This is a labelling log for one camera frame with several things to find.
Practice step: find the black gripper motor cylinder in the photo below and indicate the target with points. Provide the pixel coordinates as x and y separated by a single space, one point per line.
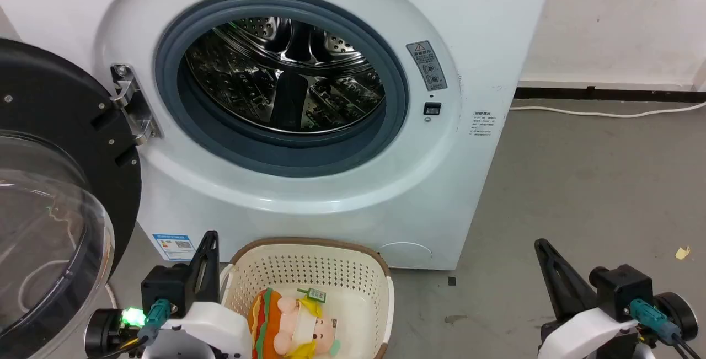
681 315
102 332

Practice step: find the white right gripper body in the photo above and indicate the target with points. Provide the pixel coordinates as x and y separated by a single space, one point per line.
587 331

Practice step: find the small printed text sticker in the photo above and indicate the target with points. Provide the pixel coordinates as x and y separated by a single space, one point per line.
483 123

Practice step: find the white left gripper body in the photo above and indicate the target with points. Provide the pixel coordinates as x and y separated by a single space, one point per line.
220 323

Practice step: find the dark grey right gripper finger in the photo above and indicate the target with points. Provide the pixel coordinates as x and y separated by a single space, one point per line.
554 290
573 287

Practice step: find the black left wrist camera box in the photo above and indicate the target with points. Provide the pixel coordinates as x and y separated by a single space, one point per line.
165 287

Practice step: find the yellow paper scrap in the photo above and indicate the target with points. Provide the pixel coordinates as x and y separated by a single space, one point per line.
683 253

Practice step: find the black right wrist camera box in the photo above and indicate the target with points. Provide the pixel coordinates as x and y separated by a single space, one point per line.
620 287

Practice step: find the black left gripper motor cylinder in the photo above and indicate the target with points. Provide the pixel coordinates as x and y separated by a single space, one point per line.
102 332

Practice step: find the white front-load washing machine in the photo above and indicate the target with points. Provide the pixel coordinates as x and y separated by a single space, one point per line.
441 182

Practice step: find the black door lock latch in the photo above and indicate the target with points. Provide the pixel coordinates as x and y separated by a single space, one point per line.
432 108

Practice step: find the round white filter cover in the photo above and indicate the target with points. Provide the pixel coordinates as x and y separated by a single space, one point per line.
405 254

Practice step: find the metal door hinge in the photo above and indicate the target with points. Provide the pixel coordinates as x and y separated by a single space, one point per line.
132 105

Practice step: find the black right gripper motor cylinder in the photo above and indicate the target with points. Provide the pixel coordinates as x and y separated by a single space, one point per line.
681 315

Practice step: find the black baseboard strip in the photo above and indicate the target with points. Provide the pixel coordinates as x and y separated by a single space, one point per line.
606 94

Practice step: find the grey warning label sticker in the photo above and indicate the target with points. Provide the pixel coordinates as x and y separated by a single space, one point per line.
427 65

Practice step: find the blue energy label sticker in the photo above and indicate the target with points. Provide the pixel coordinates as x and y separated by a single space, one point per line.
175 247

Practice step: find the black round glass washer door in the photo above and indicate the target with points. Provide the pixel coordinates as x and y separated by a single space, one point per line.
55 100

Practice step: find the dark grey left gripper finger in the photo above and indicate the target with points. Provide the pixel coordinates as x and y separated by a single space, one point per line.
195 284
214 271

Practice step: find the grey rubber door gasket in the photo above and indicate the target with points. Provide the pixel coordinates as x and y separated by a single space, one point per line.
220 149

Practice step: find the burger plush doll toy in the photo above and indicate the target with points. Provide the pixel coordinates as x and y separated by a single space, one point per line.
292 328

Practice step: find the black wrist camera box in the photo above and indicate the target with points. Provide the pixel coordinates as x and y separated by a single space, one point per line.
165 287
620 287

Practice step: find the stainless steel washer drum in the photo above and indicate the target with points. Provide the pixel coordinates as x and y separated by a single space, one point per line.
248 89

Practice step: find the cream perforated laundry basket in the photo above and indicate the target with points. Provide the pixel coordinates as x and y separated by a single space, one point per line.
309 265

